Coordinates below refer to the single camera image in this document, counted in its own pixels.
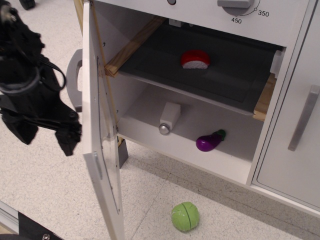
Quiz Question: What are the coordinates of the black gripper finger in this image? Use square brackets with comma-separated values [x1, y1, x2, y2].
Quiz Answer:
[2, 114, 39, 145]
[55, 128, 82, 157]

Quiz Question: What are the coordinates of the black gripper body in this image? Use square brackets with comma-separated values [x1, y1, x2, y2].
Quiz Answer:
[0, 66, 82, 132]

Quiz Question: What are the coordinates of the white oven door with window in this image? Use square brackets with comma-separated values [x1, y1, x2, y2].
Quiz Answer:
[82, 0, 125, 240]

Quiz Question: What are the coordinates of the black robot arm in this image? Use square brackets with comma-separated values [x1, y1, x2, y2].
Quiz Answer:
[0, 0, 82, 156]

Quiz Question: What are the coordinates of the small round oven button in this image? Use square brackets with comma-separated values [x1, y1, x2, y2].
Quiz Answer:
[167, 0, 177, 5]

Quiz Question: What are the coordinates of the dark grey oven tray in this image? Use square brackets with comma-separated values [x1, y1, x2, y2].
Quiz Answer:
[119, 22, 280, 115]

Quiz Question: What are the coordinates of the grey cabinet leg foot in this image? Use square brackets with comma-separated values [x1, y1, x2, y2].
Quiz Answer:
[118, 139, 129, 169]

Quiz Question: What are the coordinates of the black caster wheel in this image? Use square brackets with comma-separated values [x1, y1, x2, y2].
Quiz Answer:
[19, 0, 36, 10]

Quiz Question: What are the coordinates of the white block with silver knob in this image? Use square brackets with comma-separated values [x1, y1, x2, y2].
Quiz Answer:
[158, 102, 181, 135]

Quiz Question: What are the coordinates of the green toy cabbage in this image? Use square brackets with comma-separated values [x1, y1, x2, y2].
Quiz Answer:
[171, 201, 200, 232]

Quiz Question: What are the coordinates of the purple toy eggplant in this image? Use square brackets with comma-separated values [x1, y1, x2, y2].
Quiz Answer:
[195, 129, 226, 152]

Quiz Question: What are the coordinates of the red white toy sushi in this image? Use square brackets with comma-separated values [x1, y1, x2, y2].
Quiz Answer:
[180, 49, 211, 69]

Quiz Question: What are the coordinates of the white toy kitchen cabinet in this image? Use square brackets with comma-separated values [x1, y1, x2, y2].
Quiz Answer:
[72, 0, 320, 218]

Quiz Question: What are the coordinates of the grey temperature dial knob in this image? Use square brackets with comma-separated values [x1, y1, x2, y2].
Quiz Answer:
[217, 0, 254, 16]

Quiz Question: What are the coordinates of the white right cabinet door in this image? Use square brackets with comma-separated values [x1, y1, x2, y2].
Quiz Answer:
[253, 1, 320, 211]

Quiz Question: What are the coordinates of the grey oven door handle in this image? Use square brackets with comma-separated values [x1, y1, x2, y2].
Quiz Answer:
[66, 49, 83, 113]

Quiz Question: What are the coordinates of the black cable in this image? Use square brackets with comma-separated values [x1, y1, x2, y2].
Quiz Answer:
[37, 56, 67, 92]

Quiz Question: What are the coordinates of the aluminium frame rail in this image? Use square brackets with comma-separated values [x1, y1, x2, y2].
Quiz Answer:
[0, 201, 19, 234]

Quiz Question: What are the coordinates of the black base plate with screw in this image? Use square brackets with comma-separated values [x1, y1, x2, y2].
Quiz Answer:
[18, 212, 63, 240]

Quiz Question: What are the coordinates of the silver cabinet door handle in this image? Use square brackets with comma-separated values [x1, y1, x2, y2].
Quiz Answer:
[288, 85, 320, 152]

